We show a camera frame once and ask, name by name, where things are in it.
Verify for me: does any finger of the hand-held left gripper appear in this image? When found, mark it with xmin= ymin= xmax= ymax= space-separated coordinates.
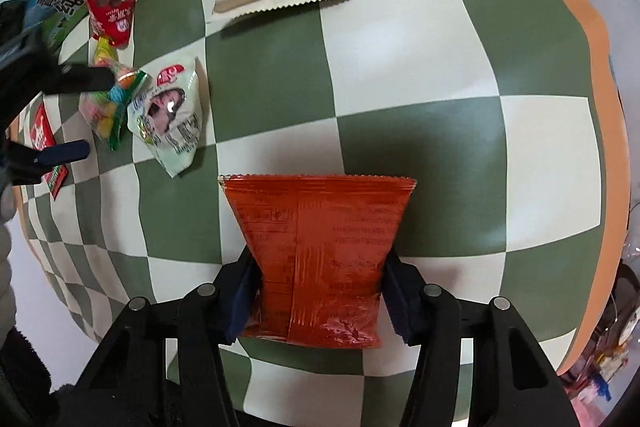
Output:
xmin=37 ymin=62 xmax=116 ymax=96
xmin=7 ymin=139 xmax=91 ymax=186

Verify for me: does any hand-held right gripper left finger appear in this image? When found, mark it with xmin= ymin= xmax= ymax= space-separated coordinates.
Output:
xmin=75 ymin=249 xmax=263 ymax=427

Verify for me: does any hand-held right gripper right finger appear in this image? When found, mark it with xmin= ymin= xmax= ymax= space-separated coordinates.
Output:
xmin=382 ymin=249 xmax=573 ymax=427

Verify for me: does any colourful candy bag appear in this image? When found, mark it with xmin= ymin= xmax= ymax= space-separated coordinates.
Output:
xmin=78 ymin=36 xmax=151 ymax=152

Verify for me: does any orange snack packet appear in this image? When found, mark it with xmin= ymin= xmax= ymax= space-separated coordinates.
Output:
xmin=218 ymin=173 xmax=417 ymax=349

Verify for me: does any long red snack packet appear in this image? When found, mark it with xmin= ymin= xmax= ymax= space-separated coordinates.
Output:
xmin=30 ymin=102 xmax=68 ymax=200

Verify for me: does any red triangular snack packet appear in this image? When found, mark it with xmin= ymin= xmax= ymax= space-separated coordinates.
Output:
xmin=86 ymin=0 xmax=142 ymax=49

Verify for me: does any green white snack packet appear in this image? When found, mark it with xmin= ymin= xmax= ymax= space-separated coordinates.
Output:
xmin=126 ymin=56 xmax=205 ymax=179

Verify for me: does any green white checkered blanket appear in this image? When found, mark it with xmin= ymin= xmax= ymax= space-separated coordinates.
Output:
xmin=15 ymin=0 xmax=626 ymax=380

